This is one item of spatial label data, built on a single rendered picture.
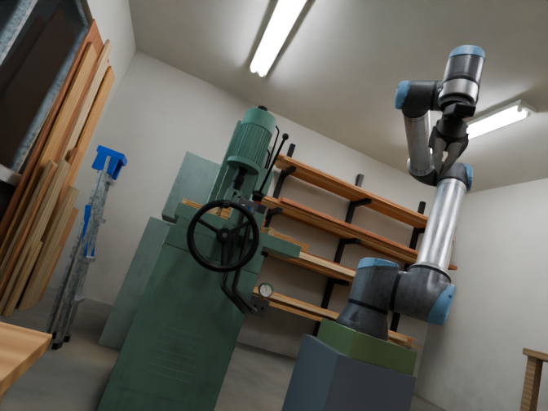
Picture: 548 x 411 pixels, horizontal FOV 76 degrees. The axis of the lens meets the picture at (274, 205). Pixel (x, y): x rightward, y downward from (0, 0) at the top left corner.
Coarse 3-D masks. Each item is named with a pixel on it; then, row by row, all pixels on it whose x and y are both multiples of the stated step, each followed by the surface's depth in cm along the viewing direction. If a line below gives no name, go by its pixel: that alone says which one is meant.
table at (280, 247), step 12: (180, 204) 153; (180, 216) 152; (204, 216) 155; (216, 216) 156; (228, 228) 147; (252, 240) 150; (264, 240) 160; (276, 240) 161; (276, 252) 167; (288, 252) 162
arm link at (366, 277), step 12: (360, 264) 132; (372, 264) 128; (384, 264) 126; (396, 264) 128; (360, 276) 129; (372, 276) 126; (384, 276) 125; (396, 276) 124; (360, 288) 127; (372, 288) 125; (384, 288) 123; (396, 288) 121; (360, 300) 125; (372, 300) 124; (384, 300) 124
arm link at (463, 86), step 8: (456, 80) 90; (464, 80) 89; (448, 88) 91; (456, 88) 89; (464, 88) 89; (472, 88) 89; (440, 96) 93; (448, 96) 91; (464, 96) 89; (472, 96) 89; (472, 104) 91
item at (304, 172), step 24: (288, 168) 397; (312, 168) 384; (336, 192) 430; (360, 192) 402; (288, 216) 407; (312, 216) 380; (408, 216) 429; (360, 240) 400; (384, 240) 396; (312, 264) 371; (336, 264) 383; (408, 264) 456; (312, 312) 374; (336, 312) 407; (408, 336) 435
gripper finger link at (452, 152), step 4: (452, 144) 87; (456, 144) 87; (460, 144) 86; (448, 148) 87; (452, 148) 86; (456, 148) 86; (460, 148) 86; (448, 152) 88; (452, 152) 86; (456, 152) 86; (448, 156) 86; (452, 156) 86; (456, 156) 86; (444, 160) 87; (448, 160) 86; (452, 160) 86; (456, 160) 86; (444, 164) 86; (448, 164) 85; (452, 164) 86; (444, 168) 86; (448, 168) 86; (440, 172) 86; (444, 172) 86
